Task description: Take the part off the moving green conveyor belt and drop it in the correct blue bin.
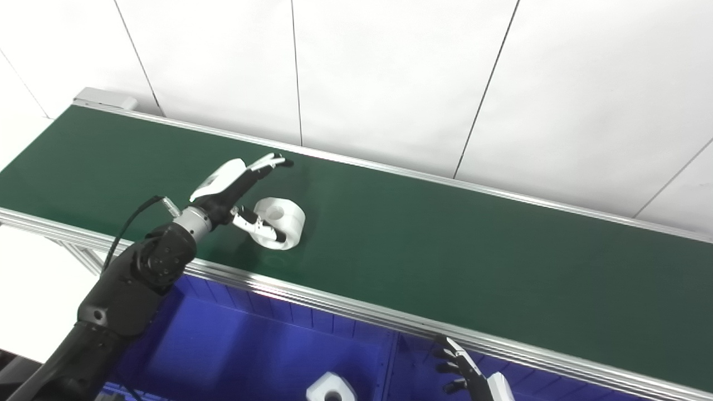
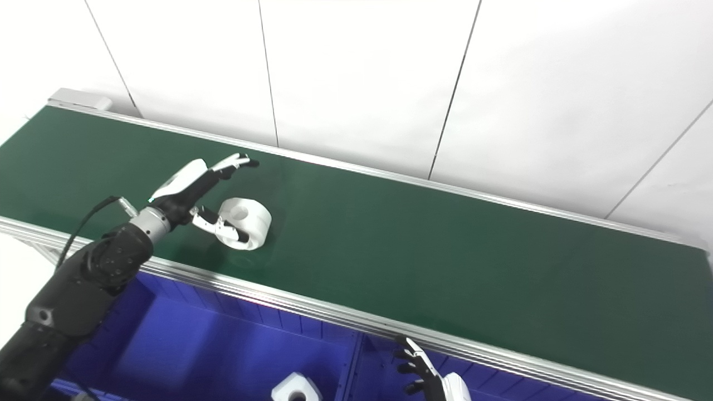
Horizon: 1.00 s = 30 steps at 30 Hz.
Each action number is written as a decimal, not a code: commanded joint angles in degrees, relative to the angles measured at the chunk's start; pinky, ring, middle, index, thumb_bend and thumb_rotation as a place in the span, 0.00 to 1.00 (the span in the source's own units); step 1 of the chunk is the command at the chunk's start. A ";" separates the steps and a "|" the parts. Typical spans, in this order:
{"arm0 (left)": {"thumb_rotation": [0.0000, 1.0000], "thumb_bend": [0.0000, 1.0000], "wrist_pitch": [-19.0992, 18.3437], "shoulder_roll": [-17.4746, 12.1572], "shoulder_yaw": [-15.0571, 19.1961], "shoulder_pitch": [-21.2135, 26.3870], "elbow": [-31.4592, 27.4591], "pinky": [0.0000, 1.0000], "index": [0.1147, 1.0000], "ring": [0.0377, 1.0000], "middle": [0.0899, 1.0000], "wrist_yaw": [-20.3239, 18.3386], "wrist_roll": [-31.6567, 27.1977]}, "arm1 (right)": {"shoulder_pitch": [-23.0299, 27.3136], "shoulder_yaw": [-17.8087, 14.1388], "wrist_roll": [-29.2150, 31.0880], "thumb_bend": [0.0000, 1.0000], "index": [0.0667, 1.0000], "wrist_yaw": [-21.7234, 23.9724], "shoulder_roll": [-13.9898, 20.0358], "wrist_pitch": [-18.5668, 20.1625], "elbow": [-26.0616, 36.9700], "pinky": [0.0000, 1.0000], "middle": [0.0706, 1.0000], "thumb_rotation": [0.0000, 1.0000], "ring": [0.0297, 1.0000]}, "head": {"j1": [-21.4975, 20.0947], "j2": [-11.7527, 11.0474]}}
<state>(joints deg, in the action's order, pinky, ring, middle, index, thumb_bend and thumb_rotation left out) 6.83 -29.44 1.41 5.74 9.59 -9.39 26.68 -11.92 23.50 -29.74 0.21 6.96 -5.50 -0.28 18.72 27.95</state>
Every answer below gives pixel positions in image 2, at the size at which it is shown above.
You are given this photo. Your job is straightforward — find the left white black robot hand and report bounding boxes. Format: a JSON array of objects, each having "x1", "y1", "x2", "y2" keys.
[{"x1": 148, "y1": 153, "x2": 260, "y2": 244}]

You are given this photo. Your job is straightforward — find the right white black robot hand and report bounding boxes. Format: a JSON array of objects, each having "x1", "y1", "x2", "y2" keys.
[{"x1": 394, "y1": 336, "x2": 473, "y2": 401}]

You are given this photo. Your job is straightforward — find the white round plastic part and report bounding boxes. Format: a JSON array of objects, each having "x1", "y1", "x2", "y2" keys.
[{"x1": 214, "y1": 198, "x2": 273, "y2": 251}]

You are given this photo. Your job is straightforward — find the blue plastic bin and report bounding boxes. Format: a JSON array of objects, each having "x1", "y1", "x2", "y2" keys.
[
  {"x1": 348, "y1": 333, "x2": 613, "y2": 401},
  {"x1": 50, "y1": 270, "x2": 364, "y2": 401}
]

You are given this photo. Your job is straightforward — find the green conveyor belt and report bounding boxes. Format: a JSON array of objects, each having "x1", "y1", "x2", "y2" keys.
[
  {"x1": 0, "y1": 106, "x2": 713, "y2": 401},
  {"x1": 0, "y1": 88, "x2": 713, "y2": 401}
]

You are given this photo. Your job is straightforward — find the white hexagonal plastic part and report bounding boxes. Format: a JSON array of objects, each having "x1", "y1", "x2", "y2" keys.
[{"x1": 271, "y1": 372, "x2": 323, "y2": 401}]

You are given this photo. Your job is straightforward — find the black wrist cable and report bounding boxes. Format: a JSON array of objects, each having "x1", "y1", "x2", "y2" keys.
[{"x1": 56, "y1": 195, "x2": 139, "y2": 269}]

